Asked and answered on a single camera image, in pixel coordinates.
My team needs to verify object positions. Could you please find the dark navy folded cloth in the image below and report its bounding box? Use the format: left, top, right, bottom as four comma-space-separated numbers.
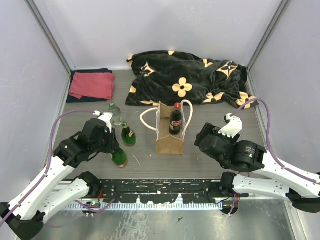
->
66, 68, 113, 103

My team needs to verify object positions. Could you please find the black floral blanket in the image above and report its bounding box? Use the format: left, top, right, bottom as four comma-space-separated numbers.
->
125, 50, 258, 109

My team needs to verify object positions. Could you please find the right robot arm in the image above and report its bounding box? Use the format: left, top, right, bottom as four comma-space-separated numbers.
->
194, 119, 320, 213

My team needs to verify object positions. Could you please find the green bottle yellow label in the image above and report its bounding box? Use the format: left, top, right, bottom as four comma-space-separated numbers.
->
121, 121, 137, 147

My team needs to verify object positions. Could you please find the white slotted cable duct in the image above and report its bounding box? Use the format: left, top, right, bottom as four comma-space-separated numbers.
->
64, 201, 223, 212

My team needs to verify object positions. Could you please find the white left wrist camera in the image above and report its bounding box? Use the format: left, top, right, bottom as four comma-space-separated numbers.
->
93, 110, 113, 133

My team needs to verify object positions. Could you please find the green bottle front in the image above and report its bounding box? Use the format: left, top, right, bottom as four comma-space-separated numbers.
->
110, 147, 128, 168

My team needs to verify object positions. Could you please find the clear glass bottle far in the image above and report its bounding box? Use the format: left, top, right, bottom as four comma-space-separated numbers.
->
108, 102, 123, 126

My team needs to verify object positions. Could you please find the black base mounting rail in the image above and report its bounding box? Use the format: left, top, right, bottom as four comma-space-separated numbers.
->
81, 178, 233, 204

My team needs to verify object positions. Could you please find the cola glass bottle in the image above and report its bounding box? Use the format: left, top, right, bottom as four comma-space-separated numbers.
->
169, 102, 183, 136

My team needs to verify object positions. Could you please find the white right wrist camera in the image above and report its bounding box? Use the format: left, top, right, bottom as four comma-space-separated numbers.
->
221, 113, 243, 139

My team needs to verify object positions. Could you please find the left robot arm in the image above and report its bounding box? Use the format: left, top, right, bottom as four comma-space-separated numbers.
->
0, 113, 119, 240

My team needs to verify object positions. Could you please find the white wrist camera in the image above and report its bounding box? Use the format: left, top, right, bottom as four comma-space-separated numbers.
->
221, 113, 243, 139
93, 110, 113, 133

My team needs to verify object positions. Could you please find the red folded cloth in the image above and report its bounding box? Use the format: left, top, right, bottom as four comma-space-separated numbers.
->
69, 72, 115, 100

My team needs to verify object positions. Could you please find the canvas tote bag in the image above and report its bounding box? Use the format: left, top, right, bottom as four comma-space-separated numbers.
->
140, 100, 194, 155

